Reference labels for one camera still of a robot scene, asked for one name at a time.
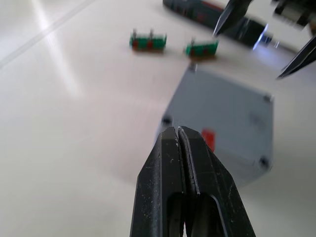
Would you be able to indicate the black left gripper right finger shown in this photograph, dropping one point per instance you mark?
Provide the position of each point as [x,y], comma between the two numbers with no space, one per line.
[212,187]

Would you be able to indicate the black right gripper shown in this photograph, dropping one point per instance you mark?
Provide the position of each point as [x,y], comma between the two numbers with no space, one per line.
[291,10]

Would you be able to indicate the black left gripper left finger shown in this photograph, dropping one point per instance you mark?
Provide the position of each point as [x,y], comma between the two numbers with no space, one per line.
[153,172]

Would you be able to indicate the grey plastic junction box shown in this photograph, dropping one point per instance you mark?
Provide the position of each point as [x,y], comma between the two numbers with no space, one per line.
[249,176]

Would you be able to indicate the black red electric screwdriver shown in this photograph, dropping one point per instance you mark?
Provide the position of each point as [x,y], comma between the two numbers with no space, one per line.
[197,11]

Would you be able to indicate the grey plastic box lid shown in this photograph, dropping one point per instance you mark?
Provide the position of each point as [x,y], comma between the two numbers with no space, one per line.
[222,103]

